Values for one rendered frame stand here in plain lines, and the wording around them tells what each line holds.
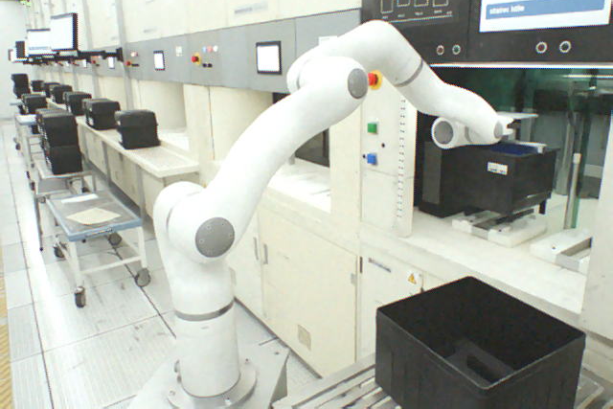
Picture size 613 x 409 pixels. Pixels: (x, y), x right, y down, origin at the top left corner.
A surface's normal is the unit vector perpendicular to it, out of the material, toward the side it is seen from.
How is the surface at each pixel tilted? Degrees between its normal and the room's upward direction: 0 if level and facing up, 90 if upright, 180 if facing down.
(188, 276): 28
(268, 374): 0
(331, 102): 113
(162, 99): 90
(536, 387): 90
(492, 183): 89
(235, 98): 90
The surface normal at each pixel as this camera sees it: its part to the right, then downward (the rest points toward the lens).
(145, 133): 0.53, 0.26
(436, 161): -0.82, 0.17
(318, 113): 0.05, 0.62
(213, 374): 0.34, 0.25
